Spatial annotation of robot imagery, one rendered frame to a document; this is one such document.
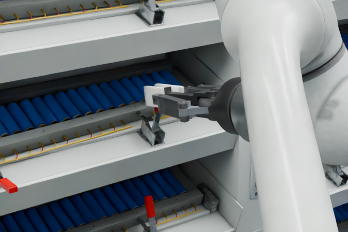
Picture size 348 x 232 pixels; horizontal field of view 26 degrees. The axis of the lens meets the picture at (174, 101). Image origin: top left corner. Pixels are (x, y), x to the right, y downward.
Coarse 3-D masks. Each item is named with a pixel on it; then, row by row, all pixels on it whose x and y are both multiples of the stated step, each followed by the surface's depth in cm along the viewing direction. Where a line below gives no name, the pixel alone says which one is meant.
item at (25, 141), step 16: (112, 112) 117; (128, 112) 118; (144, 112) 120; (48, 128) 111; (64, 128) 112; (80, 128) 113; (96, 128) 116; (0, 144) 106; (16, 144) 107; (32, 144) 109; (64, 144) 111
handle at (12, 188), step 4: (0, 176) 100; (0, 180) 98; (4, 180) 98; (8, 180) 98; (0, 184) 98; (4, 184) 97; (8, 184) 97; (12, 184) 97; (4, 188) 97; (8, 188) 96; (12, 188) 96; (16, 188) 96; (8, 192) 96; (12, 192) 96
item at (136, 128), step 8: (168, 120) 121; (176, 120) 122; (128, 128) 117; (136, 128) 118; (104, 136) 115; (112, 136) 116; (72, 144) 112; (80, 144) 113; (32, 152) 108; (48, 152) 110; (0, 160) 106; (8, 160) 106; (16, 160) 107
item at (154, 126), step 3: (156, 108) 113; (156, 111) 114; (156, 114) 114; (159, 114) 115; (156, 117) 115; (159, 117) 115; (153, 120) 115; (156, 120) 115; (150, 123) 116; (153, 123) 115; (156, 123) 115; (150, 126) 116; (153, 126) 115; (156, 126) 116; (153, 129) 116; (156, 129) 116
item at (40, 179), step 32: (128, 64) 129; (192, 64) 132; (192, 128) 122; (32, 160) 108; (64, 160) 109; (96, 160) 111; (128, 160) 113; (160, 160) 117; (0, 192) 101; (32, 192) 105; (64, 192) 109
